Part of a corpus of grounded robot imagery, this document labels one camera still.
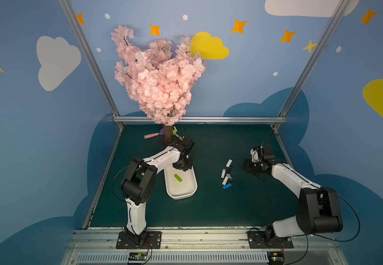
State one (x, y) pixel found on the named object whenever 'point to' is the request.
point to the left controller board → (137, 256)
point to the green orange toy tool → (174, 131)
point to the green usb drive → (178, 178)
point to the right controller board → (276, 257)
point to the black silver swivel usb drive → (229, 177)
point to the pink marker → (150, 135)
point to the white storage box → (180, 184)
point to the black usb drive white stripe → (225, 180)
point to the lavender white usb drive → (223, 173)
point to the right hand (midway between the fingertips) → (246, 165)
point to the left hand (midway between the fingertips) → (186, 164)
